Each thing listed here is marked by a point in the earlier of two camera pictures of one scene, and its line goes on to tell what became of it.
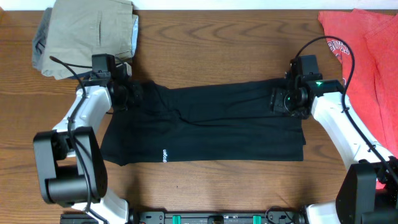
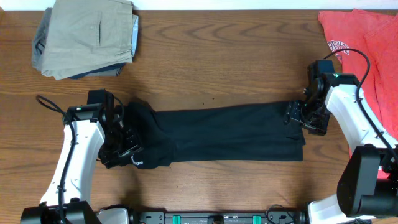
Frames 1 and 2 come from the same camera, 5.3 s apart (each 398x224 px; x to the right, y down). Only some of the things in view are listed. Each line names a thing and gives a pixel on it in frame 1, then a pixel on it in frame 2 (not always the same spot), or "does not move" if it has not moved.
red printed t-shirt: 372,93 does not move
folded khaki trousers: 75,30 does not move
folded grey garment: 40,41 does not move
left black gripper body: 135,94 → 125,146
